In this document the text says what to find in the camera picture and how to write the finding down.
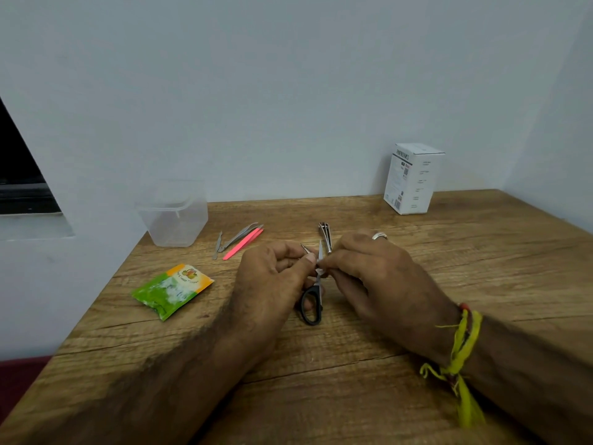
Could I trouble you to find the green and orange sachet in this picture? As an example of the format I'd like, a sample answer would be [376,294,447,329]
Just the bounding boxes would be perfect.
[131,263,215,321]

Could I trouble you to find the yellow thread wristband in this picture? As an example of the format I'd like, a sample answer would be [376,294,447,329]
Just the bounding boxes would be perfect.
[419,309,487,430]

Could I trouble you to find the clear plastic container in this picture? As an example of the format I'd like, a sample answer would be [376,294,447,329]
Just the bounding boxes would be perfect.
[135,180,209,248]

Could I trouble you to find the black-handled scissors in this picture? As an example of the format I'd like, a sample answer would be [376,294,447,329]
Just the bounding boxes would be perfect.
[300,240,325,327]

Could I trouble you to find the silver nail clipper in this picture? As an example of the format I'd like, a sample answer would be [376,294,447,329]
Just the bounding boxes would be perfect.
[318,222,334,255]

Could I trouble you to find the pink tweezers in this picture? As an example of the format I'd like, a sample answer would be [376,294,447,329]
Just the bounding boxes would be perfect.
[222,228,264,261]

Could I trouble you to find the person's left hand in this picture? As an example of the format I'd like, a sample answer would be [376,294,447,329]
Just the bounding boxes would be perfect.
[228,240,325,350]

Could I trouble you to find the white cardboard box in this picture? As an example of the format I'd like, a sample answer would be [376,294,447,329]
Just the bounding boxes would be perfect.
[383,142,446,216]

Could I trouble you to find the person's right forearm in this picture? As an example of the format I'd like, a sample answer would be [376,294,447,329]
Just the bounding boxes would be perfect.
[445,310,593,445]

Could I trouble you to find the silver tweezers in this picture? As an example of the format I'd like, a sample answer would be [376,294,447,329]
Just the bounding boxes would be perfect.
[218,222,264,253]

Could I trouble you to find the person's left forearm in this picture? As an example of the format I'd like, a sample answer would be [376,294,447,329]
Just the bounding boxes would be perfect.
[0,315,279,445]

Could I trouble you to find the person's right hand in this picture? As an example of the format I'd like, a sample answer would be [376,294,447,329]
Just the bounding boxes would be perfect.
[319,230,462,364]

